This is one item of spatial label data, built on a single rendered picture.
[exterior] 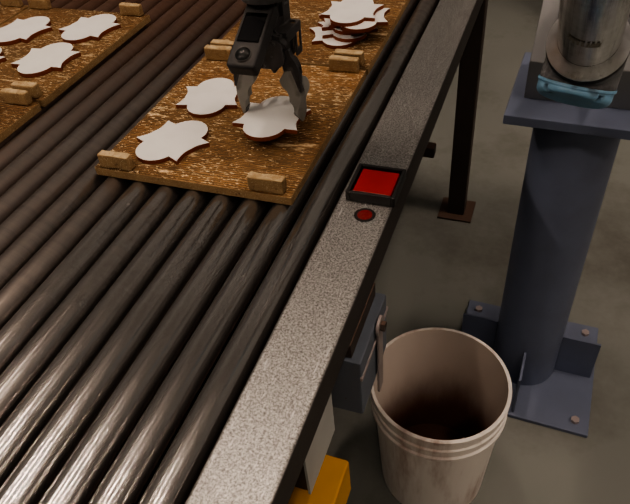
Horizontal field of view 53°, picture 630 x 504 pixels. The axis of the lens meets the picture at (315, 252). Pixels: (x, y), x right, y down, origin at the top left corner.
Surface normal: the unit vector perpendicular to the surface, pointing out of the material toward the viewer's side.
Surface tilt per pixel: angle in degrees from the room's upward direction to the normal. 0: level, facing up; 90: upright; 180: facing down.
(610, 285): 0
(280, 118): 1
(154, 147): 0
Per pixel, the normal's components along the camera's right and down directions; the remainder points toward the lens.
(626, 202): -0.07, -0.73
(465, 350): -0.58, 0.54
